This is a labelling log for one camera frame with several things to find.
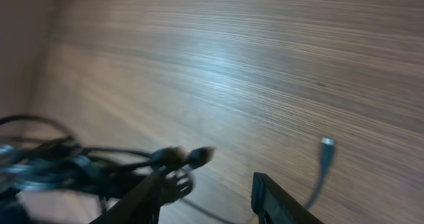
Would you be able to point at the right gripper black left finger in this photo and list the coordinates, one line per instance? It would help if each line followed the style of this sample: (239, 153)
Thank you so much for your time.
(140, 196)

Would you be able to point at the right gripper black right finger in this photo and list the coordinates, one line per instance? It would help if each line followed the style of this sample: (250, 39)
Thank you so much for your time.
(273, 205)

